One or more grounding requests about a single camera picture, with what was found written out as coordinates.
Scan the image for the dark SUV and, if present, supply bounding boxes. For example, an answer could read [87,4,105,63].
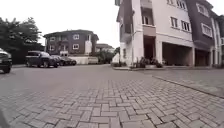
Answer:
[25,50,59,69]

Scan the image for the large white and purple building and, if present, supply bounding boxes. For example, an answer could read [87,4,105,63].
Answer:
[114,0,224,69]

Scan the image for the brown multi-storey building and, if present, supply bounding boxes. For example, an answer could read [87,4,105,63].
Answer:
[43,29,100,57]

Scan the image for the white boundary wall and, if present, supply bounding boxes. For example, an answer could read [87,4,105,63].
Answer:
[68,54,100,66]

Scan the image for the row of potted plants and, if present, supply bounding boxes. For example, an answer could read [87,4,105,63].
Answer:
[111,56,164,69]

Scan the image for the grey brick paved road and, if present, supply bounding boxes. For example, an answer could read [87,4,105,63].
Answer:
[0,63,224,128]

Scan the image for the distant building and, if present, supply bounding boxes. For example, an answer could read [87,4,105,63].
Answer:
[95,43,116,54]

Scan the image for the green trees and bushes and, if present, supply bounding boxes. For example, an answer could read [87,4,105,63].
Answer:
[89,46,120,65]

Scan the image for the grey paved forecourt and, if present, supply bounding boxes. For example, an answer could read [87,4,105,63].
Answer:
[146,67,224,98]

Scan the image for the grey kerb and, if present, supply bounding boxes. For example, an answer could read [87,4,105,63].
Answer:
[151,74,224,100]

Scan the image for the dark vehicle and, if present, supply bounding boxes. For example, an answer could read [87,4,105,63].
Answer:
[0,48,13,74]

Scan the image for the black car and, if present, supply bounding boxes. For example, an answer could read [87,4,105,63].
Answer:
[62,56,78,66]

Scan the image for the dark green trees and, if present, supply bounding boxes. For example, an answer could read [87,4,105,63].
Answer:
[0,17,44,65]

